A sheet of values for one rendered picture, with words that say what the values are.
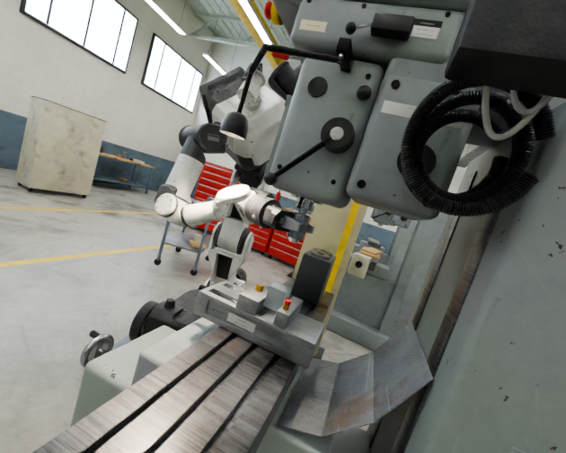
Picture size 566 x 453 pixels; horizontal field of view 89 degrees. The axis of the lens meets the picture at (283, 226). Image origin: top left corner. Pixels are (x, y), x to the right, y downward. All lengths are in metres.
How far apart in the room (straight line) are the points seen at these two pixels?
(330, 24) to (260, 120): 0.48
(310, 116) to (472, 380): 0.57
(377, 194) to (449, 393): 0.36
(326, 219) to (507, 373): 2.05
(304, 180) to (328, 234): 1.84
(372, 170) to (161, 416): 0.58
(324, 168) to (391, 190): 0.15
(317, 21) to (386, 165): 0.35
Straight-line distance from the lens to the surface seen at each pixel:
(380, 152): 0.63
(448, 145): 0.65
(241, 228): 1.40
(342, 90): 0.70
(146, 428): 0.57
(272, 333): 0.79
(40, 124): 6.56
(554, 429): 0.64
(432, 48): 0.71
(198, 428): 0.58
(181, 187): 1.03
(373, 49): 0.71
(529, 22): 0.45
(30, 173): 6.62
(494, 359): 0.57
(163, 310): 1.53
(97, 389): 1.01
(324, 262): 1.19
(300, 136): 0.68
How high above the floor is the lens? 1.30
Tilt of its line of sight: 6 degrees down
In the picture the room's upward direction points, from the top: 17 degrees clockwise
